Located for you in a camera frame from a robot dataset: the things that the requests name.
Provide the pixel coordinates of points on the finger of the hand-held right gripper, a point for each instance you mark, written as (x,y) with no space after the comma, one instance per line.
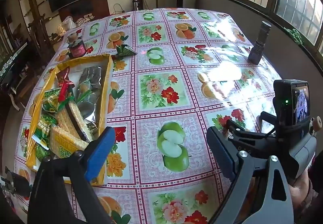
(252,142)
(268,118)

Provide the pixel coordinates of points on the person's right hand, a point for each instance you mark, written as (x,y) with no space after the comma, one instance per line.
(300,191)

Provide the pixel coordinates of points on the green triangular snack packet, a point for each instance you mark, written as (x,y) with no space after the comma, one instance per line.
(125,50)

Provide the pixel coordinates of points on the green knotted ornament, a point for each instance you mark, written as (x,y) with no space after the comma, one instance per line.
(294,35)

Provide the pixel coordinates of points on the silver foil packet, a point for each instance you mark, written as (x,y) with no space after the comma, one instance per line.
(87,109)

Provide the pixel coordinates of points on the small beige tape roll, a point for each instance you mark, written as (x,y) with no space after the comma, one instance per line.
(72,37)

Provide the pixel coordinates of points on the clear plastic bag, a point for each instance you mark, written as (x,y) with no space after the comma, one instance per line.
(68,23)

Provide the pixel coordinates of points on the wafer packet with dark stripe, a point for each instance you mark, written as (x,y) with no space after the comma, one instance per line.
(73,115)

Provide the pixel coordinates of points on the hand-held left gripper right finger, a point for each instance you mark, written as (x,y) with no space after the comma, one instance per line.
(219,153)

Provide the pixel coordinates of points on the dark jar with pink label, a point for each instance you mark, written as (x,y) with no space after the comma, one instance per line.
(77,50)

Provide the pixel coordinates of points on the grey metal flashlight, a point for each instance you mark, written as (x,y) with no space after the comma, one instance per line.
(258,45)

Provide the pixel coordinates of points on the person's right forearm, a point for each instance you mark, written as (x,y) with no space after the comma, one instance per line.
(317,188)

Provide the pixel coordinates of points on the red snack packet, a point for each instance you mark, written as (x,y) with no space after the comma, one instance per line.
(64,85)

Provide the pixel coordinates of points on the fruit and flower tablecloth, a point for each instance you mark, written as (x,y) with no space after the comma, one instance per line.
(191,113)

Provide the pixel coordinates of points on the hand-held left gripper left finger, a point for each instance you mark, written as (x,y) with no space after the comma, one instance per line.
(101,153)

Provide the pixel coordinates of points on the black glossy table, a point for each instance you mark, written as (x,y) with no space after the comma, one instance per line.
(14,62)

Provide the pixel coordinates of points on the dark wooden chair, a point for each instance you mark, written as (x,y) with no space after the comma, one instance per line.
(37,35)

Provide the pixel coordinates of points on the steel kettle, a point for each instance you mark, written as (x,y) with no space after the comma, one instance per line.
(136,4)

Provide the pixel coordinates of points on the wafer packet with green label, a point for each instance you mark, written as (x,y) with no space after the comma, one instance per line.
(64,144)

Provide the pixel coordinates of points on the yellow cardboard box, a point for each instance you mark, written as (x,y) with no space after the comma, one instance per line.
(31,161)

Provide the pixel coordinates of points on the patterned white bag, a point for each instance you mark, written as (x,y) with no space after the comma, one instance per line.
(84,19)

